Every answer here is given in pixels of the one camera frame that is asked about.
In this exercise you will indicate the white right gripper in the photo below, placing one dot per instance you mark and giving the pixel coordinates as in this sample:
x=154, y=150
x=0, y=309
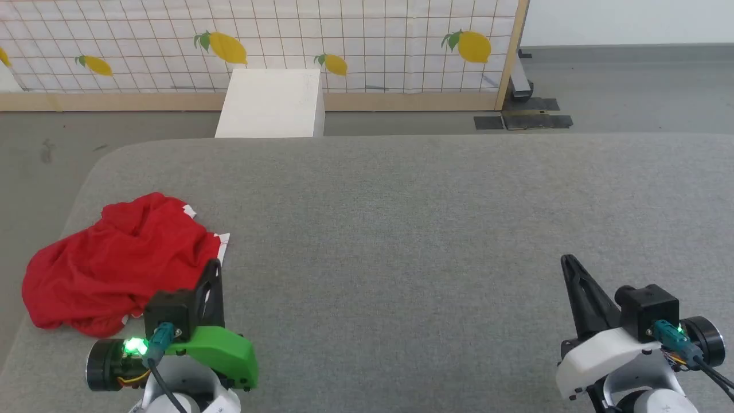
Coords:
x=596, y=355

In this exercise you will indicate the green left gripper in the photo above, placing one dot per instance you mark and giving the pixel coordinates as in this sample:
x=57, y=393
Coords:
x=223, y=350

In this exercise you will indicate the red garment with white stripe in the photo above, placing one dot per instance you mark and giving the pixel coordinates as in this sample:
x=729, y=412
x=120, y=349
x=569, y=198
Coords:
x=114, y=264

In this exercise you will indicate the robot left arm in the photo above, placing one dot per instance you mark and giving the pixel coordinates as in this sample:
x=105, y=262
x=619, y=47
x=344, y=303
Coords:
x=183, y=384

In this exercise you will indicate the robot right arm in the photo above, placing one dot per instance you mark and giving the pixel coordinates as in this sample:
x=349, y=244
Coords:
x=654, y=398

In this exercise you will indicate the grey fabric sofa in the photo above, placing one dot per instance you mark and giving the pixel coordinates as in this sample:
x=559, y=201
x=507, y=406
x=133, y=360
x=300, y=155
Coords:
x=401, y=241

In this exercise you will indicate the long black floor mat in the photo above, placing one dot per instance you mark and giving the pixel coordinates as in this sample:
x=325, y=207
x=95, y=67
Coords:
x=539, y=121

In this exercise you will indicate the white box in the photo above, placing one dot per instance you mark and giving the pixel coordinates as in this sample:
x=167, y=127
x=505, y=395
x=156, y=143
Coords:
x=269, y=103

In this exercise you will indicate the black floor mat under foot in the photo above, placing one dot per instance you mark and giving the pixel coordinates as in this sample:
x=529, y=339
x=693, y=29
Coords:
x=536, y=104

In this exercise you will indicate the small black floor mat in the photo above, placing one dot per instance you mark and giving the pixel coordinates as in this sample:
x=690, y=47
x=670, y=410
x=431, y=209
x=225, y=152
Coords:
x=488, y=123

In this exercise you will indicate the metal screen foot bar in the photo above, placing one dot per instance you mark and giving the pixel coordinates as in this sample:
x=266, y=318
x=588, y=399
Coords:
x=519, y=80

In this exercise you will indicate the lemon-patterned grid screen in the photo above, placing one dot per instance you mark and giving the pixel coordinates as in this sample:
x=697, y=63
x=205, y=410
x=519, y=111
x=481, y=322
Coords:
x=401, y=101

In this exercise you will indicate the lemon print grid screen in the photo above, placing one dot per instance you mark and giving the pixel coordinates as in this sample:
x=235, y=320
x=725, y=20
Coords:
x=355, y=28

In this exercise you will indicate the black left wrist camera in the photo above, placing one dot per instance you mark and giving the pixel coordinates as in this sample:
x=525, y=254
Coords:
x=169, y=310

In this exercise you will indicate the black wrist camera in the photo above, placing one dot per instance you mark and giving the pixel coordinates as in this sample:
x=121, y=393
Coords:
x=648, y=310
x=169, y=310

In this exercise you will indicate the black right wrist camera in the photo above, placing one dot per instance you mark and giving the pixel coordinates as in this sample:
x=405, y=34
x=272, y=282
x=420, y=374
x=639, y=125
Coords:
x=648, y=310

